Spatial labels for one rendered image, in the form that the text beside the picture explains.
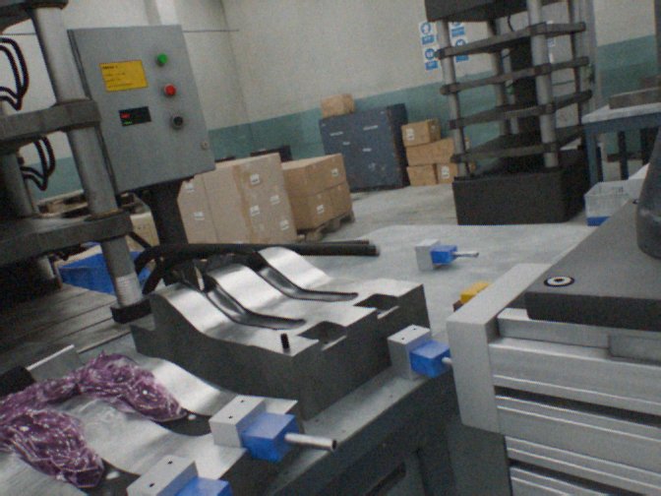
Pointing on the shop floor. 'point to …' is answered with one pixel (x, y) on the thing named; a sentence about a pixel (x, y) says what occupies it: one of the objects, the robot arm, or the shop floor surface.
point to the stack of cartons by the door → (430, 155)
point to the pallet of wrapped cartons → (239, 204)
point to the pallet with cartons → (318, 195)
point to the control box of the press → (147, 120)
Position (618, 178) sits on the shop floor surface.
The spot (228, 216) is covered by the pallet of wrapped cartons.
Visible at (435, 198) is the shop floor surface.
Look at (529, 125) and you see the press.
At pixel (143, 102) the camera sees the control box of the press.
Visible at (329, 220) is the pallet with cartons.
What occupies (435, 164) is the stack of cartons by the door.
